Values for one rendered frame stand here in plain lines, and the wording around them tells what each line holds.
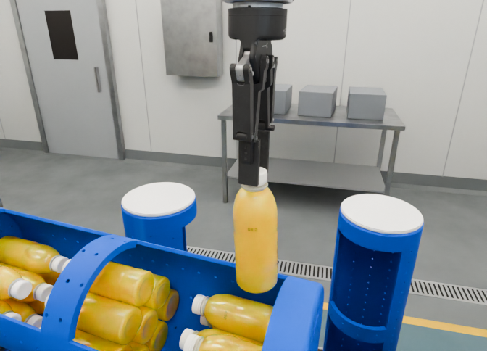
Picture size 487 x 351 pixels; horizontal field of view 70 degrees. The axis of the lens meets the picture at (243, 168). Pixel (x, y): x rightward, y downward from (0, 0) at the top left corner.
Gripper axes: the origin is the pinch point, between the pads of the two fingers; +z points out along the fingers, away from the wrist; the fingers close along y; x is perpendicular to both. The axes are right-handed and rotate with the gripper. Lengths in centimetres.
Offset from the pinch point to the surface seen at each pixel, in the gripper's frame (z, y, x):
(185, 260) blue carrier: 32.0, 11.4, 19.9
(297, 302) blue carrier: 23.3, -1.6, -8.4
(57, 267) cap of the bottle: 36, 3, 50
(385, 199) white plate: 43, 84, -25
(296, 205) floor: 147, 261, 42
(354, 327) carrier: 86, 61, -21
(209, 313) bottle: 35.2, 1.9, 9.3
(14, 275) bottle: 34, -5, 54
